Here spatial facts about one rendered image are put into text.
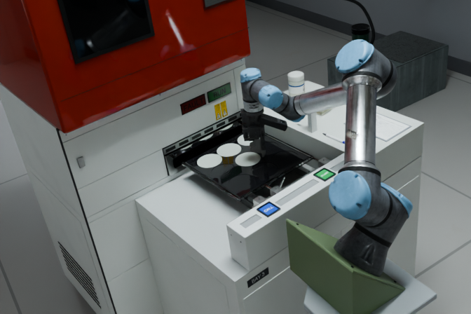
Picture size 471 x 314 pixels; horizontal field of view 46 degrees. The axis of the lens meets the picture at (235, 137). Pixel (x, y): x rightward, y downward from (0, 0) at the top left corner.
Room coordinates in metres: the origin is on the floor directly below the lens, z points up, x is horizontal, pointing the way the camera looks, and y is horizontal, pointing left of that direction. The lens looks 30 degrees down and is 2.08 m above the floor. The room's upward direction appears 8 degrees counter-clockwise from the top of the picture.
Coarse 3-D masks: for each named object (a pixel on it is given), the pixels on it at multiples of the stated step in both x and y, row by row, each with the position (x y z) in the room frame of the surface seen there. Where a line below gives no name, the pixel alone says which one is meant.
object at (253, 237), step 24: (336, 168) 1.62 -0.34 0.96; (288, 192) 1.51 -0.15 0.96; (312, 192) 1.50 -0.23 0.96; (240, 216) 1.42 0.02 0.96; (264, 216) 1.41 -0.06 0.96; (288, 216) 1.42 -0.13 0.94; (312, 216) 1.48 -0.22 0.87; (240, 240) 1.33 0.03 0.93; (264, 240) 1.36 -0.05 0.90; (240, 264) 1.35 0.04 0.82
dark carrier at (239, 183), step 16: (240, 144) 1.96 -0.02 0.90; (272, 144) 1.93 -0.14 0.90; (192, 160) 1.89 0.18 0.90; (224, 160) 1.86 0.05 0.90; (272, 160) 1.81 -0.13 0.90; (288, 160) 1.80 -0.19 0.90; (208, 176) 1.76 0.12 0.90; (224, 176) 1.75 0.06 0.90; (240, 176) 1.74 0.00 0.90; (256, 176) 1.72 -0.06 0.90; (272, 176) 1.71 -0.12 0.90; (240, 192) 1.63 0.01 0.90
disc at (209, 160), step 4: (204, 156) 1.91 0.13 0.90; (208, 156) 1.90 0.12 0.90; (212, 156) 1.90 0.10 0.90; (216, 156) 1.89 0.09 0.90; (220, 156) 1.89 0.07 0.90; (200, 160) 1.88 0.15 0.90; (204, 160) 1.88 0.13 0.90; (208, 160) 1.88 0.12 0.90; (212, 160) 1.87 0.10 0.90; (216, 160) 1.87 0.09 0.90; (220, 160) 1.86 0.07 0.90; (200, 164) 1.85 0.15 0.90; (204, 164) 1.85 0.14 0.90; (208, 164) 1.85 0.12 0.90; (212, 164) 1.84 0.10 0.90; (216, 164) 1.84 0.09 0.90
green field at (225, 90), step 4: (228, 84) 2.09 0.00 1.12; (220, 88) 2.06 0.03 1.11; (224, 88) 2.07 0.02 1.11; (228, 88) 2.08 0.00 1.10; (212, 92) 2.04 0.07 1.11; (216, 92) 2.05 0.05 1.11; (220, 92) 2.06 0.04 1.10; (224, 92) 2.07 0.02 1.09; (228, 92) 2.08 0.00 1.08; (212, 96) 2.04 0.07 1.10; (216, 96) 2.05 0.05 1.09; (220, 96) 2.06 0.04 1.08
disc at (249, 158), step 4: (248, 152) 1.89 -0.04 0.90; (252, 152) 1.89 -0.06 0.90; (240, 156) 1.87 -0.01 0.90; (244, 156) 1.87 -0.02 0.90; (248, 156) 1.86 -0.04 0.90; (252, 156) 1.86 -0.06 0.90; (256, 156) 1.85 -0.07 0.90; (236, 160) 1.85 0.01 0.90; (240, 160) 1.84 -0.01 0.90; (244, 160) 1.84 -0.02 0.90; (248, 160) 1.84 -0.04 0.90; (252, 160) 1.83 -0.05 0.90; (256, 160) 1.83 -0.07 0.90; (240, 164) 1.82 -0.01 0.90; (244, 164) 1.81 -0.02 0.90; (248, 164) 1.81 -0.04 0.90; (252, 164) 1.80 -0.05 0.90
